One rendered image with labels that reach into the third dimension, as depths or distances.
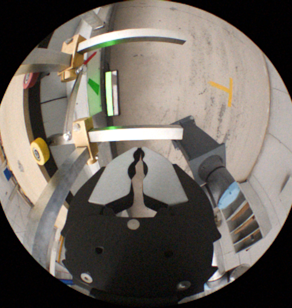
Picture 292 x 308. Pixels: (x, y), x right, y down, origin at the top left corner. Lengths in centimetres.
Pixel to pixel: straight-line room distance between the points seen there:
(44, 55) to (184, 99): 111
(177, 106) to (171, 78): 29
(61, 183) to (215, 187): 56
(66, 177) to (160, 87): 101
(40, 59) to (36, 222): 25
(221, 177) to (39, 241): 66
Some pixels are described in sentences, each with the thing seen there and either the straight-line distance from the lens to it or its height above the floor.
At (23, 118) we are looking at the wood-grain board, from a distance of 41.
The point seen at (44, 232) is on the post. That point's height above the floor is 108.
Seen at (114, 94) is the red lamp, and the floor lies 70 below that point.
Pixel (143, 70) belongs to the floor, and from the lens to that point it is 110.
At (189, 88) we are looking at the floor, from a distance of 116.
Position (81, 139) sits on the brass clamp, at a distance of 31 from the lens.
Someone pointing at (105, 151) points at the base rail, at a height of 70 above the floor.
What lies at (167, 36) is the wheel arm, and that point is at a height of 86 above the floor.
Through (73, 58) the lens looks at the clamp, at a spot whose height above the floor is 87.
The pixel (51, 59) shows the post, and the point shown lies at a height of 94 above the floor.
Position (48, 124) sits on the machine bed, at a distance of 48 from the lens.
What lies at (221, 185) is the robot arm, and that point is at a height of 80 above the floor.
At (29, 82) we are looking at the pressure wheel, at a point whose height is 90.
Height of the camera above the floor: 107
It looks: 60 degrees down
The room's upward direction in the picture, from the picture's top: 178 degrees clockwise
